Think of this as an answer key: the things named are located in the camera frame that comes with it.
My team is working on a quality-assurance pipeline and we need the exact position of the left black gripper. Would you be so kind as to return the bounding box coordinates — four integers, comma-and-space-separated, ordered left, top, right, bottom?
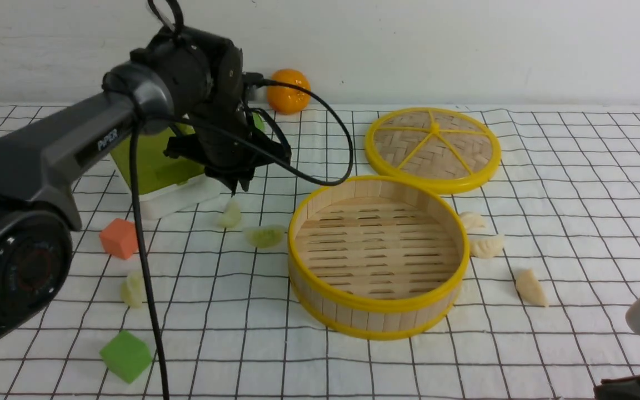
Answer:
131, 27, 292, 193

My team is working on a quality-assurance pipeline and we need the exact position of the pale green dumpling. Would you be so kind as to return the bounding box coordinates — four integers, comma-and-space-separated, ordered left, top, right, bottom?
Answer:
120, 270, 147, 308
243, 224, 286, 248
217, 197, 242, 229

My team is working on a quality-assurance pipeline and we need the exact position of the white dumpling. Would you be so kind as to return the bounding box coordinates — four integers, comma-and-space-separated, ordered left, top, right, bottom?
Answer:
469, 234, 505, 259
514, 269, 549, 307
459, 212, 487, 233

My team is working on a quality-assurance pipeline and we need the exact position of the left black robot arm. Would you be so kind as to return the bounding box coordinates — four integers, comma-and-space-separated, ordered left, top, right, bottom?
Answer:
0, 27, 291, 339

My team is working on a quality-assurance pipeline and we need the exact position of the bamboo steamer tray yellow rim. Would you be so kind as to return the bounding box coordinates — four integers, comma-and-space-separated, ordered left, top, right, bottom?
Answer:
287, 176, 470, 340

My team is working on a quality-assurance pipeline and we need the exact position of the bamboo steamer lid yellow rim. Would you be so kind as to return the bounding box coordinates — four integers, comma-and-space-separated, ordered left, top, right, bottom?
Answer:
364, 107, 502, 195

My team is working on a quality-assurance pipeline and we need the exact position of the orange toy fruit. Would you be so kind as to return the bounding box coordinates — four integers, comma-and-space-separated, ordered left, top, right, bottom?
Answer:
266, 68, 312, 116

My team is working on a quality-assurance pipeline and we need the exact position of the white box green lid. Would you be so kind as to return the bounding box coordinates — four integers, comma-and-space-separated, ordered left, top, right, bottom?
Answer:
110, 111, 268, 221

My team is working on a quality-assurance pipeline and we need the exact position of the orange foam cube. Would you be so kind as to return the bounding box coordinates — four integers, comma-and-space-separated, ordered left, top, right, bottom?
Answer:
99, 218, 139, 260

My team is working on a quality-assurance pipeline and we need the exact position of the green foam cube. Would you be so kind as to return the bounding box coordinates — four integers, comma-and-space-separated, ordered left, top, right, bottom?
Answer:
99, 330, 153, 384

